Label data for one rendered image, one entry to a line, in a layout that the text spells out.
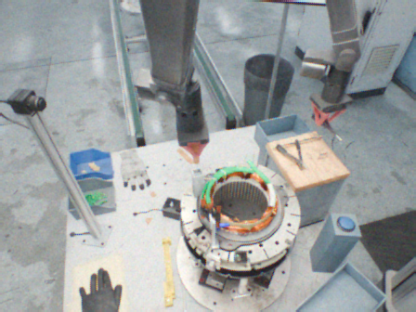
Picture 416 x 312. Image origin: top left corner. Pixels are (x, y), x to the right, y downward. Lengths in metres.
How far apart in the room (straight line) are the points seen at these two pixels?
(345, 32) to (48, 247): 1.99
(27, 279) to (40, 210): 0.49
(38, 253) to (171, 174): 1.18
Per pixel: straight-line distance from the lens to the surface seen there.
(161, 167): 1.34
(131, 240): 1.16
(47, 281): 2.12
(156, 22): 0.34
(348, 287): 0.87
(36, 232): 2.32
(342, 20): 0.78
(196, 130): 0.64
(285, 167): 0.98
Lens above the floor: 1.78
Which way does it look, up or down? 47 degrees down
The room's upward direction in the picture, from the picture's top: straight up
